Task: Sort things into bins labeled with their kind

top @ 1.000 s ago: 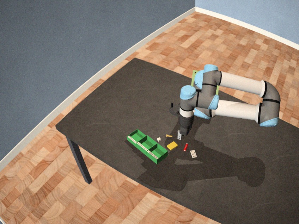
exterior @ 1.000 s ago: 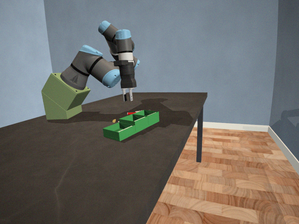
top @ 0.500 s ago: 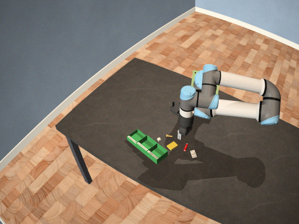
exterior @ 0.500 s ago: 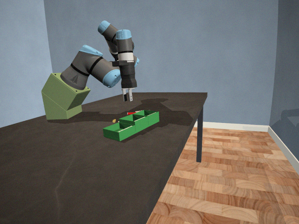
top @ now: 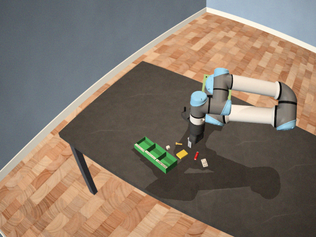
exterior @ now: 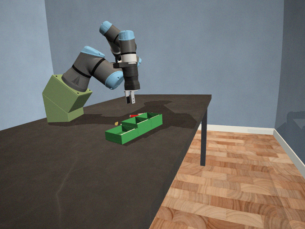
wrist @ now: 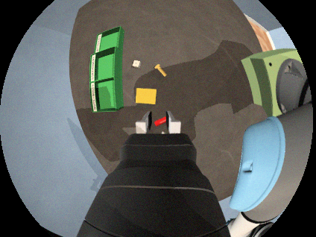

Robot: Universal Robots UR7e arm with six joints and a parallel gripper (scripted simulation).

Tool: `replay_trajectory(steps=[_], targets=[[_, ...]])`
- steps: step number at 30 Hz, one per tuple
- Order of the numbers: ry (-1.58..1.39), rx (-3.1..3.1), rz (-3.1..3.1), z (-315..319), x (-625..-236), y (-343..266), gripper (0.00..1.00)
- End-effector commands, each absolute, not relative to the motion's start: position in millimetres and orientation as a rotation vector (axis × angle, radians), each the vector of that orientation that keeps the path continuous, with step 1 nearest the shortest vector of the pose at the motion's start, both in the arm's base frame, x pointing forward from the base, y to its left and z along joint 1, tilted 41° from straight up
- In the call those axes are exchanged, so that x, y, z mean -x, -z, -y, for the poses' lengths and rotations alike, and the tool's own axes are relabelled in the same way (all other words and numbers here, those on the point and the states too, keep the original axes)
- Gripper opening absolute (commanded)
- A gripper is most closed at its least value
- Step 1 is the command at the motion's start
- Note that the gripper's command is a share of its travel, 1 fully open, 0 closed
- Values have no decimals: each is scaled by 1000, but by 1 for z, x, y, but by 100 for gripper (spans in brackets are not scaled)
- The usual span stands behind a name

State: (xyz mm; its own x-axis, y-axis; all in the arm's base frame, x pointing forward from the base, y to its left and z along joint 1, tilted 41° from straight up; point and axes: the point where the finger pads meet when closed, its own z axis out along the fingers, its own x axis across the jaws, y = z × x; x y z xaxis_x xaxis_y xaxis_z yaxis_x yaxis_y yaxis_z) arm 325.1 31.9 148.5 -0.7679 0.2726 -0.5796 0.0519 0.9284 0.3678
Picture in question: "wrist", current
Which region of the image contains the green rack of bins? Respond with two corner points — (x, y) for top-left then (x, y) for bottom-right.
(89, 26), (124, 113)

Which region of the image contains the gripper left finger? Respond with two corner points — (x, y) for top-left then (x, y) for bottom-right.
(136, 111), (152, 133)

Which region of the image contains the red cylinder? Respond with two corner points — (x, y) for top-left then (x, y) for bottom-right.
(154, 117), (166, 126)

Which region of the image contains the yellow rectangular pad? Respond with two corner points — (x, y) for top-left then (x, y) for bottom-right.
(136, 88), (157, 104)

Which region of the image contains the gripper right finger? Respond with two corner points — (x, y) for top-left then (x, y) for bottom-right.
(166, 111), (181, 133)

